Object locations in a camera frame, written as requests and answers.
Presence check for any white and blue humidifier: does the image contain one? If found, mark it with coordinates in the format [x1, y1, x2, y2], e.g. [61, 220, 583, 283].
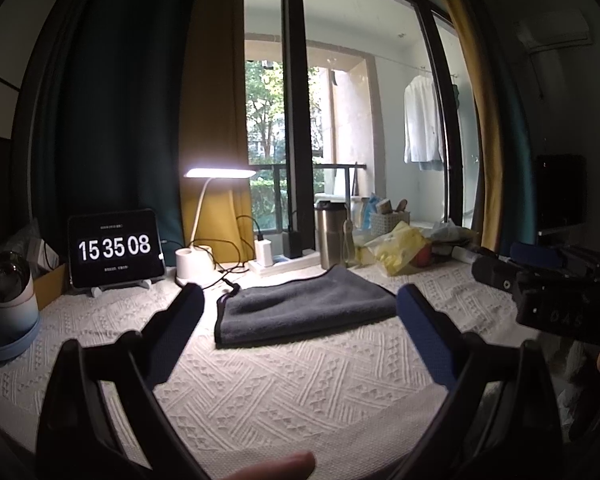
[0, 251, 42, 361]

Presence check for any white power strip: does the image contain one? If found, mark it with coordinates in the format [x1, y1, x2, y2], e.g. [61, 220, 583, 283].
[248, 249, 324, 279]

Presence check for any yellow curtain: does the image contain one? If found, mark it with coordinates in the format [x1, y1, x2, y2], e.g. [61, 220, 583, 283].
[424, 0, 522, 254]
[179, 0, 254, 264]

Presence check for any yellow plastic bag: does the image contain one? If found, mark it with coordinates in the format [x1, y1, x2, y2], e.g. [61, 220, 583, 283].
[361, 222, 432, 277]

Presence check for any tablet with clock display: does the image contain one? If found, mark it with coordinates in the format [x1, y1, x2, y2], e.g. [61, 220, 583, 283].
[67, 208, 167, 289]

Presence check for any black wall screen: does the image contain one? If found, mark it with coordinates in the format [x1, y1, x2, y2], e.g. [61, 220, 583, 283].
[535, 153, 587, 235]

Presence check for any white air conditioner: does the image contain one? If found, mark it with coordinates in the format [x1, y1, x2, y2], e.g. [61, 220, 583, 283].
[514, 16, 594, 54]

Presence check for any person's left hand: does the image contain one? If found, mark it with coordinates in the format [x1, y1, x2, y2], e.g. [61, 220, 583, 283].
[217, 451, 317, 480]

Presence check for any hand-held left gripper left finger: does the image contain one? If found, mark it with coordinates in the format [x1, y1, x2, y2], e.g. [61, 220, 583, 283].
[35, 282, 206, 480]

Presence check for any white storage basket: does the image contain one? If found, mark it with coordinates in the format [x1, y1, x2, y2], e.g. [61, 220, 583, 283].
[370, 209, 411, 234]

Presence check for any black balcony railing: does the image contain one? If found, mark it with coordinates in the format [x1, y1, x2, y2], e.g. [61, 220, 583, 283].
[248, 162, 367, 233]

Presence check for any white tablet stand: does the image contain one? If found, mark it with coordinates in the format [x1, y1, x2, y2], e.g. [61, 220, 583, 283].
[86, 279, 154, 297]

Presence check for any clear crumpled plastic bag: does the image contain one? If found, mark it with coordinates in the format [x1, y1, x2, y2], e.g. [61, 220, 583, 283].
[429, 219, 477, 245]

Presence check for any white desk lamp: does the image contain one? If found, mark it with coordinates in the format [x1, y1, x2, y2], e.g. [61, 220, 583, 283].
[174, 166, 257, 288]

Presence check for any black cable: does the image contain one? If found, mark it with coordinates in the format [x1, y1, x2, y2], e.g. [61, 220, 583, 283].
[199, 215, 267, 307]

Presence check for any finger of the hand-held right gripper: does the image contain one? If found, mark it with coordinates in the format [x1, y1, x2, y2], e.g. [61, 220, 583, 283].
[471, 255, 527, 292]
[509, 241, 567, 271]

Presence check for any dark teal curtain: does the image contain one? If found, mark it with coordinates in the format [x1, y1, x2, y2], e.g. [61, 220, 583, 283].
[29, 0, 204, 262]

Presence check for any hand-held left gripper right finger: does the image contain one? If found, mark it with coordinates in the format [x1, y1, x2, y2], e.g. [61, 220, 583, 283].
[397, 284, 565, 480]

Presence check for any stainless steel tumbler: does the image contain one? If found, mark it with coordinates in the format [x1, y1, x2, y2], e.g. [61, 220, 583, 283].
[314, 200, 351, 270]

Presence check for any white textured tablecloth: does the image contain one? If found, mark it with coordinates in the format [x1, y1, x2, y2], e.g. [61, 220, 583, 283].
[0, 260, 573, 467]

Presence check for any dark grey towel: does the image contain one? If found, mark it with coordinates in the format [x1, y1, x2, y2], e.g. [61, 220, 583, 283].
[214, 265, 399, 349]

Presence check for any black window frame post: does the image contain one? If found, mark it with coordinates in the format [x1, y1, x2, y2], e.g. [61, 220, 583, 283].
[280, 0, 317, 259]

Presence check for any hanging white shirt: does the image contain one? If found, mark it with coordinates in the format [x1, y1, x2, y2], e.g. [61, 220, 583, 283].
[403, 75, 449, 172]

